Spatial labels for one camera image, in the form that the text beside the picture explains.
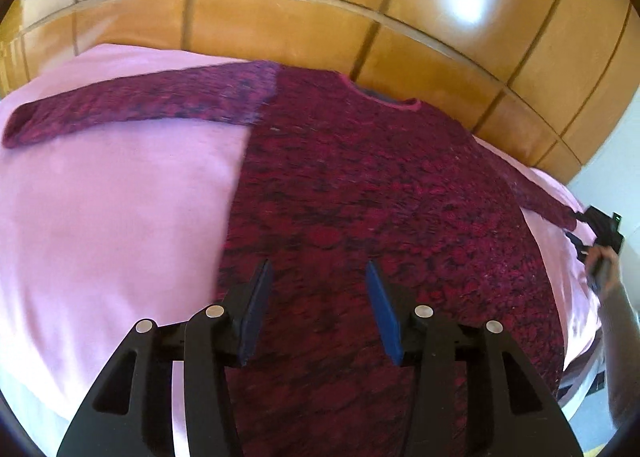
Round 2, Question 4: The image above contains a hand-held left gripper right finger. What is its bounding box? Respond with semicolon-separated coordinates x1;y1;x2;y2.
364;262;584;457

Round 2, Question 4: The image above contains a wooden wardrobe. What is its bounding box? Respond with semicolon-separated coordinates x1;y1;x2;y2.
0;0;640;188

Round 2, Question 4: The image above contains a person's right forearm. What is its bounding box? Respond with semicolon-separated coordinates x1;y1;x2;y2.
596;249;640;435

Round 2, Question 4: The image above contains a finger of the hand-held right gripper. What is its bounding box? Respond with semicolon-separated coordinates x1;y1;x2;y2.
565;229;603;292

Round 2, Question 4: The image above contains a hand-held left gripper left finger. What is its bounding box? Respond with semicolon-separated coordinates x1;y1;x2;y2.
56;259;274;457

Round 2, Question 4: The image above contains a red floral knit sweater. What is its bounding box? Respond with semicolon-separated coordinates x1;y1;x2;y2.
2;60;588;457

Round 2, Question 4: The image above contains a pink bed sheet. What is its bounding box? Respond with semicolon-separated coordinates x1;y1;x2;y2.
0;43;608;457

